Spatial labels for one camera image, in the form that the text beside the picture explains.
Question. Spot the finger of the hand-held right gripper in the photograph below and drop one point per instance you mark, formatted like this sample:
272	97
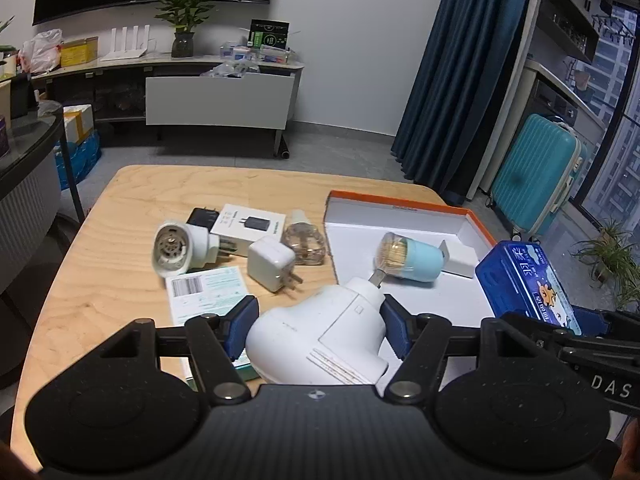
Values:
592	321
530	327

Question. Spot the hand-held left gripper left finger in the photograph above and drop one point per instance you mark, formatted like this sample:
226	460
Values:
242	325

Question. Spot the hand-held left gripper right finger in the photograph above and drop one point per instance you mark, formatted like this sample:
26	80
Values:
397	330

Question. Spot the white teal box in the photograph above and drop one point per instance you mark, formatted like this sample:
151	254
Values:
210	290

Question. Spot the blue tin box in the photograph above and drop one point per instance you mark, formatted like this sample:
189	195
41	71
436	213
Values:
525	280

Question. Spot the large white plug-in device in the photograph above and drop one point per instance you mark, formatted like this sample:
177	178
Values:
300	340

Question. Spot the white cube charger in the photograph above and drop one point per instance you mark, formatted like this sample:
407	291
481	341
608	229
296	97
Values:
270	262

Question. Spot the light blue toothpick holder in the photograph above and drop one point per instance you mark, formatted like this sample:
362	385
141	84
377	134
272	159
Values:
420	260

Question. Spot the white round plug-in device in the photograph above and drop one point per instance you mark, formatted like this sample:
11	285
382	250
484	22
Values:
197	245

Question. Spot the orange white box tray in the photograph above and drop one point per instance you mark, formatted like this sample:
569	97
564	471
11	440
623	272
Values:
360	240

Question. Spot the white charger box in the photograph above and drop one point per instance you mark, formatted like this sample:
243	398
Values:
250	227

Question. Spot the clear glass bottle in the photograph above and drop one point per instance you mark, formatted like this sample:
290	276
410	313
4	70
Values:
302	242

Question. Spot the black charger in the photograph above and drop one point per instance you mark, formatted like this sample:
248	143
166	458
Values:
202	217

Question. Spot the spider plant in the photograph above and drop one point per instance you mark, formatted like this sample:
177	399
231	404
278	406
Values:
610	255

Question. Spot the teal suitcase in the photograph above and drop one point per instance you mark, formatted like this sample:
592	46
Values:
535	175

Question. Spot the dark built-in appliance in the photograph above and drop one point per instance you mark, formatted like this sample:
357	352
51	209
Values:
552	102

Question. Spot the white rolling panel table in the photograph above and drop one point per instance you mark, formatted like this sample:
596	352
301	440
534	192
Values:
220	102

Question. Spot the blue floor bag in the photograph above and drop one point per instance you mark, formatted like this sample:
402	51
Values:
77	160

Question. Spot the small brown plant pot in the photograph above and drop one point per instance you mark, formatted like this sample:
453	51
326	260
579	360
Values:
583	80

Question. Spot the grey curved counter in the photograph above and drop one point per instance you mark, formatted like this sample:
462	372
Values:
25	200

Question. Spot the clear plastic packaging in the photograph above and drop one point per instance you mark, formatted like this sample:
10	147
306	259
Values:
227	70

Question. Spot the white cardboard box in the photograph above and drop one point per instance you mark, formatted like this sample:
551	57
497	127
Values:
77	122

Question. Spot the blue curtain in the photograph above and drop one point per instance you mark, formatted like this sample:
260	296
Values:
460	70

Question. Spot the low television cabinet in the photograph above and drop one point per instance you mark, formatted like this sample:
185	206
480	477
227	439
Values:
100	95

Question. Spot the pile of small boxes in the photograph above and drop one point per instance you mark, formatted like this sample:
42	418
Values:
250	54

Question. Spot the black green box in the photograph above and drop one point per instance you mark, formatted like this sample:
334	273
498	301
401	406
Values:
269	35

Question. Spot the hanging drying rack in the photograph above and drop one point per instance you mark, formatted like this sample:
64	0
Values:
612	25

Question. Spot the white router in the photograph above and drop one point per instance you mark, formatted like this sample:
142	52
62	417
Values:
127	45

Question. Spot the yellow box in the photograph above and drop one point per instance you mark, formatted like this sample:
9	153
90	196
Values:
77	52

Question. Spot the potted green plant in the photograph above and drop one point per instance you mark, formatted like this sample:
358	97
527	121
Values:
186	10

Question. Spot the white plastic bag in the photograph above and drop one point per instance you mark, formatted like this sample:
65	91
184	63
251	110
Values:
40	52

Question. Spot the wall shelf with glasses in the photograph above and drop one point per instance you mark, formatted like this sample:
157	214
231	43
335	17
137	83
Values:
567	20

